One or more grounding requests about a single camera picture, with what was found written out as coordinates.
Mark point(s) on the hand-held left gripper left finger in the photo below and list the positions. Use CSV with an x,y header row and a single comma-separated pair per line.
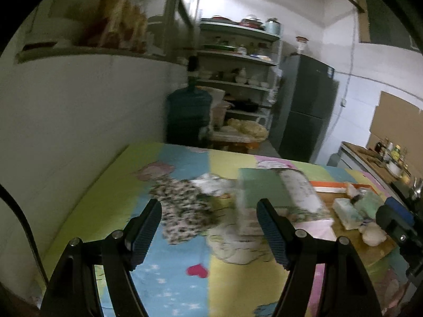
x,y
143,234

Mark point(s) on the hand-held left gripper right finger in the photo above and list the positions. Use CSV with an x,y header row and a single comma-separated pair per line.
x,y
272,234

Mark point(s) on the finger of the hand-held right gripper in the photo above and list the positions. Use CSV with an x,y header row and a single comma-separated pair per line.
x,y
398,209

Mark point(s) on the pale green tissue pack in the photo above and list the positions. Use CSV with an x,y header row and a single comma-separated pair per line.
x,y
370,203
347,214

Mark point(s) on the white plush toy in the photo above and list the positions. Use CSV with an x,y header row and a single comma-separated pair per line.
x,y
373,234

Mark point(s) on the green white paper pack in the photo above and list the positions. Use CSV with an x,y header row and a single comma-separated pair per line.
x,y
267,188

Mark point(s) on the black white floral cloth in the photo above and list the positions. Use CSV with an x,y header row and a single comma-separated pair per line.
x,y
180,201

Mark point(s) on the cardboard box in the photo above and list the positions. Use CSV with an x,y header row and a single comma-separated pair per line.
x,y
340,237

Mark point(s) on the metal faucet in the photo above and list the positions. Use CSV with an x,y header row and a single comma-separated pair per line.
x,y
417,188

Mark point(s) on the white paper pouch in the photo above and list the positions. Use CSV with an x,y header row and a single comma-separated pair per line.
x,y
314,229

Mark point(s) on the group of seasoning bottles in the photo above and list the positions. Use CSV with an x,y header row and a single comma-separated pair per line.
x,y
393,158

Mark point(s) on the kitchen counter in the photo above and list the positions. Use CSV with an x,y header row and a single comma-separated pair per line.
x,y
360,158

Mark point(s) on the orange plastic stool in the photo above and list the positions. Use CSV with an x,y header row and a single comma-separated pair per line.
x,y
231,143

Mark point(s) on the napa cabbage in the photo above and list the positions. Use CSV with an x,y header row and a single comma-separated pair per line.
x,y
248,127

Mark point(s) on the dark grey refrigerator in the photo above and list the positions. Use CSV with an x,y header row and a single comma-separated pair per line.
x,y
304,112

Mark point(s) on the blue water jug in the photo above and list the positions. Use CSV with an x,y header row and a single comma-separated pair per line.
x,y
188,115

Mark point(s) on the black pan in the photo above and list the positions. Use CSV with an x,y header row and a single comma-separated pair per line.
x,y
246,106

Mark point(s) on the white bucket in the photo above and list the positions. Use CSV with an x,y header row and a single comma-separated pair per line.
x,y
219,114

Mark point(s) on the white shelf rack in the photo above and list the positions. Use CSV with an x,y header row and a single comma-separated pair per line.
x,y
241,69

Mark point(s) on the window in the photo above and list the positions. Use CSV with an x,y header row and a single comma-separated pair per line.
x,y
386,19

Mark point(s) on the metal pot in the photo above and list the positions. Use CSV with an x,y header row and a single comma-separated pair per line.
x,y
272,26

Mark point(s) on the red bowls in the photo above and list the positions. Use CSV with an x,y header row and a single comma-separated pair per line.
x,y
251,22

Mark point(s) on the bagged bread loaves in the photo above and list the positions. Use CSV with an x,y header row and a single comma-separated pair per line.
x,y
115,19

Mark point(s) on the cardboard wall sheet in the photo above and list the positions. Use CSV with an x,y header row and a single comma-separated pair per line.
x,y
396,119

